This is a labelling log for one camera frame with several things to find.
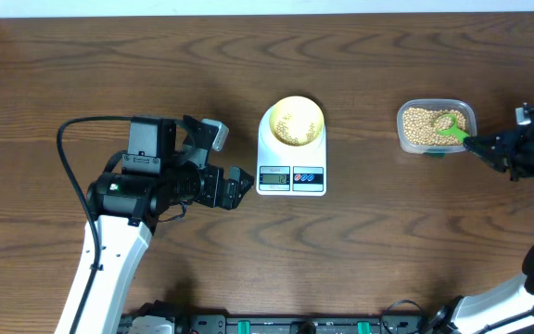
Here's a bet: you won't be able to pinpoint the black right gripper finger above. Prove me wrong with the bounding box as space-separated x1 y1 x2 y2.
464 131 520 151
464 141 509 173

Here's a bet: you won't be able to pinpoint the clear container of soybeans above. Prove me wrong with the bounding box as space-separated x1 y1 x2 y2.
397 98 477 154

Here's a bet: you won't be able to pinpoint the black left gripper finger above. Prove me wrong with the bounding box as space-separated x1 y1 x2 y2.
222 185 248 210
227 166 255 195

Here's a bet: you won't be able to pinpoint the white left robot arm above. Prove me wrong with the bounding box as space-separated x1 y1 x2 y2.
56 115 254 333

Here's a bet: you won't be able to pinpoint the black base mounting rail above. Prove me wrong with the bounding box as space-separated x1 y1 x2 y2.
117 301 426 334

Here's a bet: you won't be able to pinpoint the yellow plastic bowl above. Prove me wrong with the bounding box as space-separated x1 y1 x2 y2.
268 96 324 147

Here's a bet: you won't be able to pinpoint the white digital kitchen scale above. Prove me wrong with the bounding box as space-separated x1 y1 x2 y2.
255 106 327 197

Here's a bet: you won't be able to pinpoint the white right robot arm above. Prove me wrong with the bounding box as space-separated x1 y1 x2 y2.
420 125 534 333

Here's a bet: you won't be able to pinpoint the soybeans in yellow bowl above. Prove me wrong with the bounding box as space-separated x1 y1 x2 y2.
274 112 320 146

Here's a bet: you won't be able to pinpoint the dark green tape strip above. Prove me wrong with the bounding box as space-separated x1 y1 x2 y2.
424 152 446 158

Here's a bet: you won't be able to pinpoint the green plastic scoop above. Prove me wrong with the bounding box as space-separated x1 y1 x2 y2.
433 113 469 143

